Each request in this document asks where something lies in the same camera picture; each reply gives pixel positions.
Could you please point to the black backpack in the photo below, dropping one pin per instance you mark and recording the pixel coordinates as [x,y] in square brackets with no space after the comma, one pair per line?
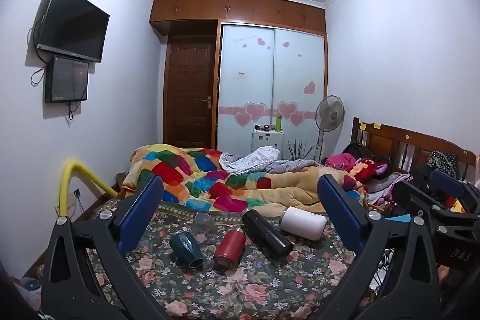
[358,150]

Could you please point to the wooden headboard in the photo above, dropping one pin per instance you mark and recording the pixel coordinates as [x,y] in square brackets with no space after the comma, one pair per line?
[397,140]

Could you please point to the small black wall monitor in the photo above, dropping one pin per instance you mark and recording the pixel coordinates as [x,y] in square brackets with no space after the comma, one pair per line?
[67,79]

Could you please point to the brown wooden door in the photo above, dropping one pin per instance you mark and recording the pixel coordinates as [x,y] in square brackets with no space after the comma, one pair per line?
[189,91]

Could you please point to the wall socket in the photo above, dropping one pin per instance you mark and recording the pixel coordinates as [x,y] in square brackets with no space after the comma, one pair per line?
[77,193]

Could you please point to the floral bed sheet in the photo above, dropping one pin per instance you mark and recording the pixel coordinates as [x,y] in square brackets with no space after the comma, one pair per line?
[232,290]

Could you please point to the red tumbler cup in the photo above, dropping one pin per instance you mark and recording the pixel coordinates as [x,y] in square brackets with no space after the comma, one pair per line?
[229,248]

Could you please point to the grey crumpled blanket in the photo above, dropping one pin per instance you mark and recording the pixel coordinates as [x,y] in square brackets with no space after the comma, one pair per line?
[258,157]

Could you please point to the teal mug cup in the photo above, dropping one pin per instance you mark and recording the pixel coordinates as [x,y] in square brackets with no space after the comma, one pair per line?
[185,250]

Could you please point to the clear glass cup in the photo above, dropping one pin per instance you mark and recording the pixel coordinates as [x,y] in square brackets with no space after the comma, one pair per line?
[205,228]

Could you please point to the dark decorative twigs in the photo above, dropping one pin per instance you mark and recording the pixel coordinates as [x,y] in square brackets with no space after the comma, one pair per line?
[300,151]

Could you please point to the white cup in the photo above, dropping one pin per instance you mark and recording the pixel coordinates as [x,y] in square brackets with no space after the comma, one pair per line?
[303,223]

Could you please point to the green bottle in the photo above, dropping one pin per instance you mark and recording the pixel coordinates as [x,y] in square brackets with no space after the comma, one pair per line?
[278,123]

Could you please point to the black thermos bottle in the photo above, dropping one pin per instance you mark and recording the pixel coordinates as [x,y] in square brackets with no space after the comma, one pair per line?
[267,233]

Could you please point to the white and blue bag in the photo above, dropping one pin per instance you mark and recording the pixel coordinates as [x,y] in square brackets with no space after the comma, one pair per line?
[29,292]

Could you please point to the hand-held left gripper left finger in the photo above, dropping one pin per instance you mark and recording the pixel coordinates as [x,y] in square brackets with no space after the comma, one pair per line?
[141,212]

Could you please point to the sliding wardrobe with pink hearts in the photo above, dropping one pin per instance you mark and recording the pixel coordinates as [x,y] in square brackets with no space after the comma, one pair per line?
[262,80]

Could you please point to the dark spotted cloth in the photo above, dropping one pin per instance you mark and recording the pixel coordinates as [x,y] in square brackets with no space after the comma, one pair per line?
[443,160]

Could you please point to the red plush toy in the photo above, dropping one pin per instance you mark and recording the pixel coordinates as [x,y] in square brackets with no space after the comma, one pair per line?
[360,166]

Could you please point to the yellow padded tube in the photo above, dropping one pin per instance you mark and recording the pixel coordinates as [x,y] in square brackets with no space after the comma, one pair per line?
[69,173]

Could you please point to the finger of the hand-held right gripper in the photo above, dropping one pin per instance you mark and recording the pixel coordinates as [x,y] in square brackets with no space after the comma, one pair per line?
[407,194]
[446,182]

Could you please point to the wall-mounted black television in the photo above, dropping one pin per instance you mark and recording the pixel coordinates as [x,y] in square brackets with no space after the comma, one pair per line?
[73,24]

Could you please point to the standing electric fan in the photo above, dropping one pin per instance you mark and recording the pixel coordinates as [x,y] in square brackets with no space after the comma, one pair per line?
[330,113]

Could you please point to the wooden overhead cabinet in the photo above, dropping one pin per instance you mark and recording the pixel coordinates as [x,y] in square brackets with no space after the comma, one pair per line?
[232,7]

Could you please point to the small white cabinet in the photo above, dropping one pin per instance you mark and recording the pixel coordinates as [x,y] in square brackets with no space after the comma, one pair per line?
[268,139]

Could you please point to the colourful patchwork quilt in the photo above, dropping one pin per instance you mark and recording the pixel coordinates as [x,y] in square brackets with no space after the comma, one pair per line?
[176,170]

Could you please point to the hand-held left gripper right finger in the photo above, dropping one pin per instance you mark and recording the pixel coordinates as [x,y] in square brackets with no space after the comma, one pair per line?
[342,215]

